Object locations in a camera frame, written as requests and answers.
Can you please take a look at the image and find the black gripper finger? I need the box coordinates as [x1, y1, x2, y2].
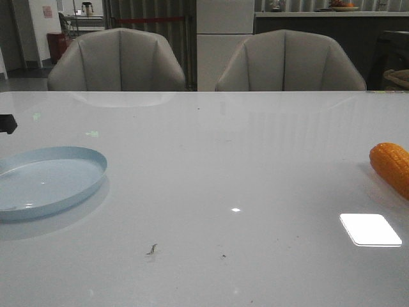
[0, 114, 17, 134]

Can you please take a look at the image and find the dark armchair with cushion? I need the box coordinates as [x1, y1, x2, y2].
[367, 31, 408, 91]

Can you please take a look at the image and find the red trash bin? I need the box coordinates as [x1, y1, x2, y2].
[47, 33, 68, 64]

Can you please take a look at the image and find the red barrier belt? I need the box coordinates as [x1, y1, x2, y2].
[111, 16, 188, 24]

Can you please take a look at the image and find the distant metal work table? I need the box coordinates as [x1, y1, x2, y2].
[58, 12, 105, 38]

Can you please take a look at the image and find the white tall cabinet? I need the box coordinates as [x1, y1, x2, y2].
[196, 1, 255, 91]

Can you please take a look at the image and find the dark grey sideboard counter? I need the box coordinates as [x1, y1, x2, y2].
[254, 11, 409, 90]

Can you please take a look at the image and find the grey upholstered chair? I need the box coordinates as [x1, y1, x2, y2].
[215, 29, 366, 91]
[47, 28, 185, 91]

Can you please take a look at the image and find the grey upholstered chair right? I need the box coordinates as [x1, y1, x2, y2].
[215, 29, 366, 91]

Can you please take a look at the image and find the light blue round plate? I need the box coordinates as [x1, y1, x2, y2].
[1, 146, 108, 222]

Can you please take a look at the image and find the grey upholstered chair left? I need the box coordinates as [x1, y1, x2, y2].
[47, 28, 185, 91]

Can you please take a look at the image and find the grey pleated curtain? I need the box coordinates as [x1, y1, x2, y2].
[103, 0, 197, 90]

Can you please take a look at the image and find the small distant robot device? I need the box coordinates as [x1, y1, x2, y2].
[81, 1, 94, 17]

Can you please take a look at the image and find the fruit bowl on counter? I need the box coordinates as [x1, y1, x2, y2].
[329, 0, 359, 12]

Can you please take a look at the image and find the pink wall notice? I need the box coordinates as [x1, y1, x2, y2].
[42, 6, 52, 19]

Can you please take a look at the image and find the orange toy corn cob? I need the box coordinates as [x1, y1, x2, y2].
[369, 143, 408, 199]

